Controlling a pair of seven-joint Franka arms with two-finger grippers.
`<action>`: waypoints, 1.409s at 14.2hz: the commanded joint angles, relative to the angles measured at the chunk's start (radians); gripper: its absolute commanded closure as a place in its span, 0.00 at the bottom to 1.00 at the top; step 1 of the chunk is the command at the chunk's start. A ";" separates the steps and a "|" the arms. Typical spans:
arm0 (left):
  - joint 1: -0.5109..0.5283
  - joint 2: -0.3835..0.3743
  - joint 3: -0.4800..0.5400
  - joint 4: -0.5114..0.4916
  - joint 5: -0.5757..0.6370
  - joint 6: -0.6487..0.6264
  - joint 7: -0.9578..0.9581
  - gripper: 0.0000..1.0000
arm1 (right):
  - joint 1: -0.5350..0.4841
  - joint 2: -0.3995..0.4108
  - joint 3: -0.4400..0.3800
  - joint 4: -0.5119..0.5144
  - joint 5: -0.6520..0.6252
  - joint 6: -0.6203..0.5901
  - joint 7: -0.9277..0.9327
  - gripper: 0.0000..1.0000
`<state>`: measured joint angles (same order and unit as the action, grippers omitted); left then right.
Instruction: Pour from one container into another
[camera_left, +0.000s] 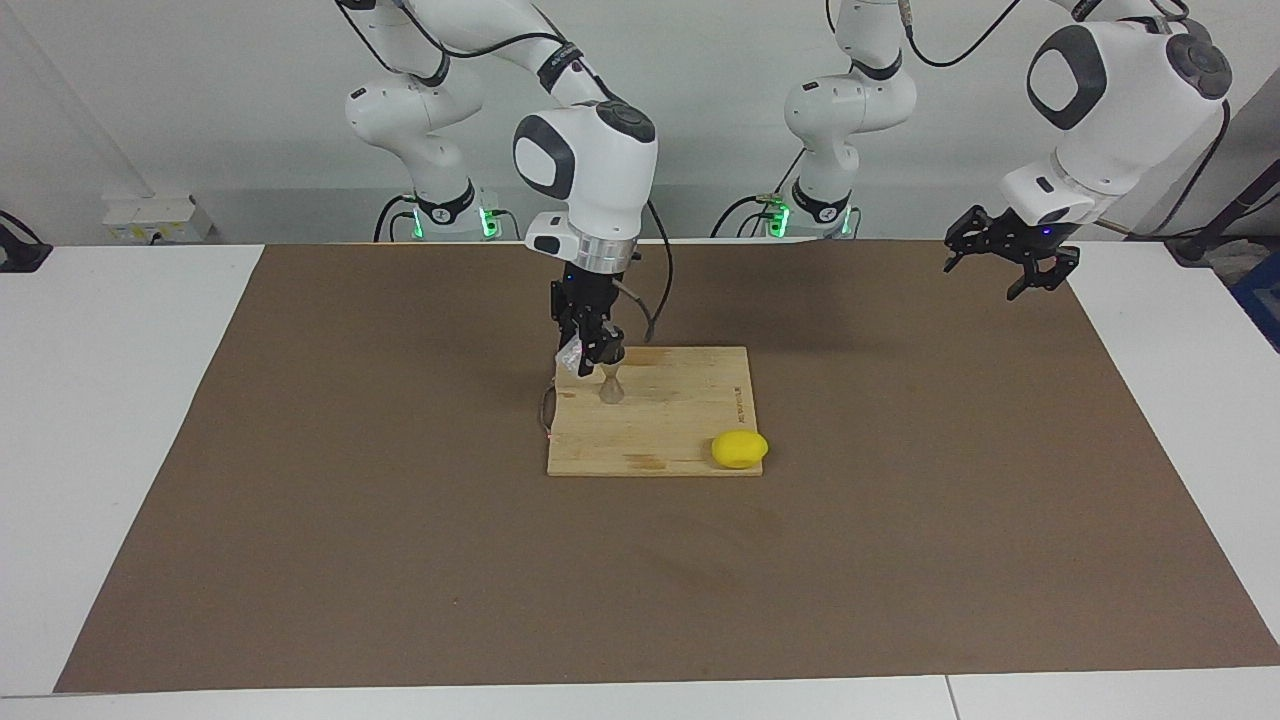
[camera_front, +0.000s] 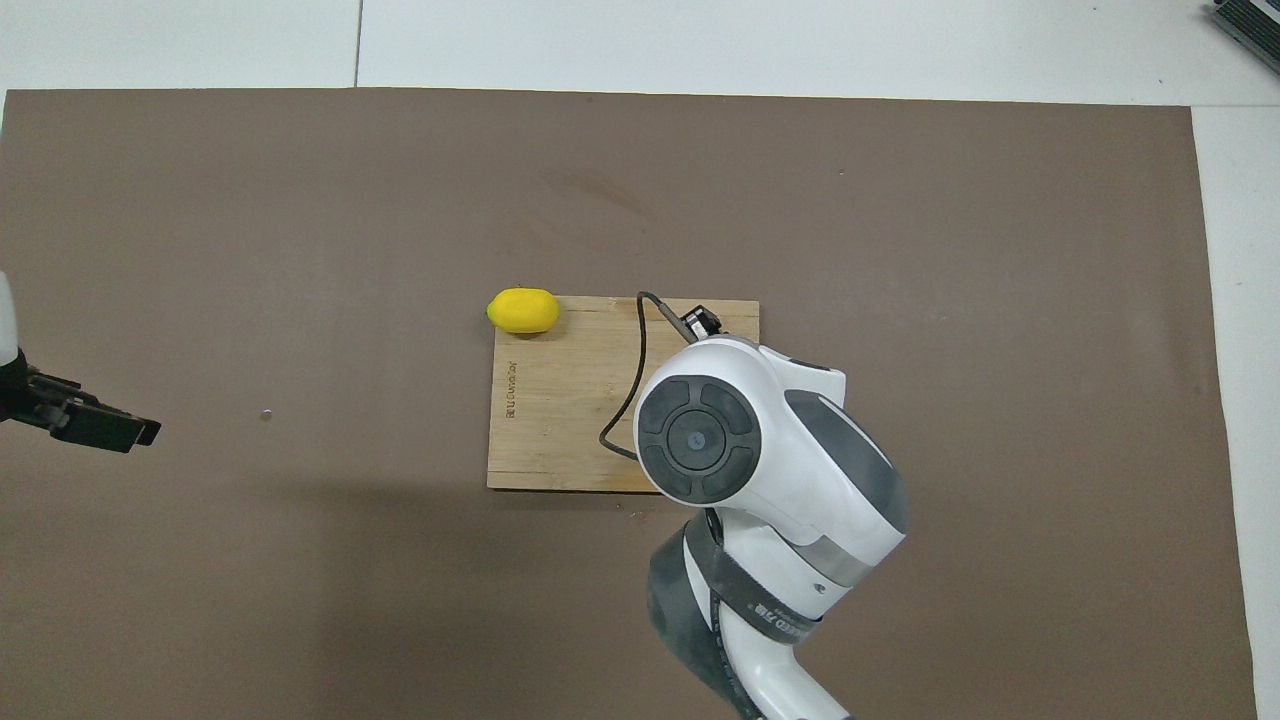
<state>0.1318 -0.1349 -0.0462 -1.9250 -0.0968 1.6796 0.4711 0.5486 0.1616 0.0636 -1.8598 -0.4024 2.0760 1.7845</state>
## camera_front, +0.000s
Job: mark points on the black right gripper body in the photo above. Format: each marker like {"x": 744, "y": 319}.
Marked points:
{"x": 703, "y": 324}

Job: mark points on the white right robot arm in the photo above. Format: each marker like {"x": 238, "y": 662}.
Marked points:
{"x": 790, "y": 470}

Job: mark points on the wooden cutting board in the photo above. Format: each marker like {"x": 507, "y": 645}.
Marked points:
{"x": 560, "y": 400}

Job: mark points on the yellow lemon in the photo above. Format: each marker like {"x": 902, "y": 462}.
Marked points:
{"x": 523, "y": 311}

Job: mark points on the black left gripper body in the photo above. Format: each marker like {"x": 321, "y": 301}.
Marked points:
{"x": 25, "y": 398}

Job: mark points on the brown paper table mat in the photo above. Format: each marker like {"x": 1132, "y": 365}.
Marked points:
{"x": 300, "y": 600}

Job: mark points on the grey ribbed device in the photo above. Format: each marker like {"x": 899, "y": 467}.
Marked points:
{"x": 1255, "y": 22}

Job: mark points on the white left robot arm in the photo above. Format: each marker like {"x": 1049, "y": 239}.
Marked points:
{"x": 6, "y": 320}

